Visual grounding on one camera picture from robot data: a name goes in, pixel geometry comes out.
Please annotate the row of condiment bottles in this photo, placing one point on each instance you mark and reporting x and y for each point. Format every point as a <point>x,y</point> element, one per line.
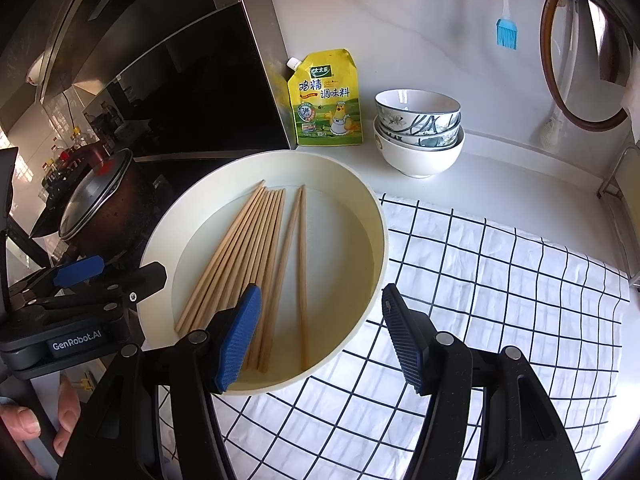
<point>62,170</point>

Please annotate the yellow seasoning pouch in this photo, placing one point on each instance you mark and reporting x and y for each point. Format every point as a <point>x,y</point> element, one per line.
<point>325,110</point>

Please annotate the plain white bowl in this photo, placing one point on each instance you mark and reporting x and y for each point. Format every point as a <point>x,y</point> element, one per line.
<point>420,160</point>

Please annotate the black range hood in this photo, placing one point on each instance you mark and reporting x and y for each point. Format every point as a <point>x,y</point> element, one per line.
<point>175,70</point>

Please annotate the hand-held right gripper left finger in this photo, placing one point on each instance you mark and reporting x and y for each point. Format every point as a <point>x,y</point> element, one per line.
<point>240,340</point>

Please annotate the white checked cloth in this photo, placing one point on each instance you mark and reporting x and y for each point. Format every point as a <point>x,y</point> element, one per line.
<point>475,270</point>

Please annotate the blue patterned bowl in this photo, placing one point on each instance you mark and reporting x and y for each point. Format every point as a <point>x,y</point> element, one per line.
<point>415,105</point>
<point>425,140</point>

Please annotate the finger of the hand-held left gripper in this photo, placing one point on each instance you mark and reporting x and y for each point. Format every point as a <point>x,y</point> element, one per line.
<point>80,267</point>
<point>135,280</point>

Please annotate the person's left hand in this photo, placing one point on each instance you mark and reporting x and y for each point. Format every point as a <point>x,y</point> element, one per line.
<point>67,425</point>

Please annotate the group of wooden chopsticks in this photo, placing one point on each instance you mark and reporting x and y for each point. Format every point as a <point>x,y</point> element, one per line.
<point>240,250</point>

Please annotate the white round tray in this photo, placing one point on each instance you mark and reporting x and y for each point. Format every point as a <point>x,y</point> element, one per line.
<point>340,240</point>

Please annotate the pot with glass lid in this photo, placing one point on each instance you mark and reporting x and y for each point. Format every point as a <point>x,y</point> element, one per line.
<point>160,185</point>

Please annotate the glass pot lid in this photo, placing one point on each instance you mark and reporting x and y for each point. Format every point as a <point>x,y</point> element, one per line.
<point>95,195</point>

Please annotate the blue silicone brush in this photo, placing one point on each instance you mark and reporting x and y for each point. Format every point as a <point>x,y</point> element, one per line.
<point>506,32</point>

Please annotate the dark brown pot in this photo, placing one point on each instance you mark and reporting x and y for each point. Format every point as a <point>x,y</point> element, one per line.
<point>125,220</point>

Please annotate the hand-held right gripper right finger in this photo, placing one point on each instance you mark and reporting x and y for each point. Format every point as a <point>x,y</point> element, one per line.
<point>405,340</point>

